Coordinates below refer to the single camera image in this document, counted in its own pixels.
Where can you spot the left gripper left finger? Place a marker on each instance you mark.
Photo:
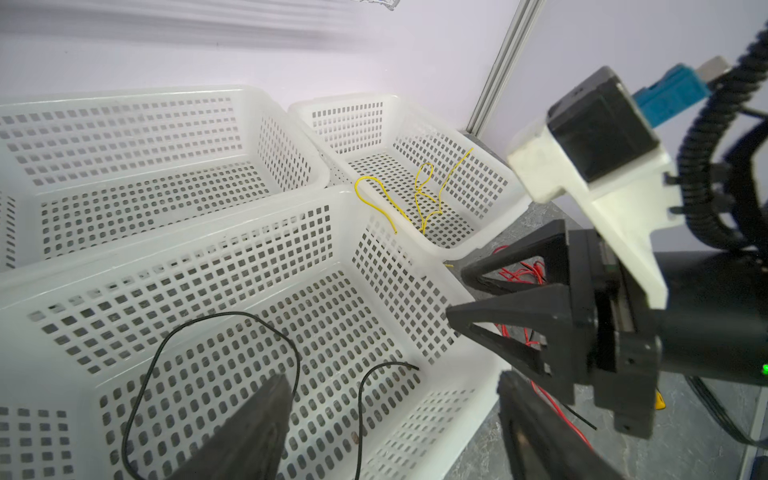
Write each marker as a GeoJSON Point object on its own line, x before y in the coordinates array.
{"type": "Point", "coordinates": [250, 444]}

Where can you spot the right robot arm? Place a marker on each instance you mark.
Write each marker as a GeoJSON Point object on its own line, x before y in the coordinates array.
{"type": "Point", "coordinates": [671, 275]}

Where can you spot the front white plastic basket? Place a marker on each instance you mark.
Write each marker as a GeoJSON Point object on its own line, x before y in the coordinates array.
{"type": "Point", "coordinates": [131, 355]}

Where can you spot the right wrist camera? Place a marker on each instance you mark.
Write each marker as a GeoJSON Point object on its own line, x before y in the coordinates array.
{"type": "Point", "coordinates": [598, 145]}

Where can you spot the yellow black pliers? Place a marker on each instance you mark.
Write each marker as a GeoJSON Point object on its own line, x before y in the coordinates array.
{"type": "Point", "coordinates": [659, 403]}

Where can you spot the back right white basket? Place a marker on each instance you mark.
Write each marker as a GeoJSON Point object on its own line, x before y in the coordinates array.
{"type": "Point", "coordinates": [422, 177]}

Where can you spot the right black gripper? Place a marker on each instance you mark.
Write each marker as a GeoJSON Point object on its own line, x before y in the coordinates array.
{"type": "Point", "coordinates": [592, 333]}

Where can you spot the back left white basket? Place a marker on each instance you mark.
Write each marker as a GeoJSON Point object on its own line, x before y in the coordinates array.
{"type": "Point", "coordinates": [81, 171]}

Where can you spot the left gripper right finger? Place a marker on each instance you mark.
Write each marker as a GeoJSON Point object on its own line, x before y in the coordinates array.
{"type": "Point", "coordinates": [538, 442]}

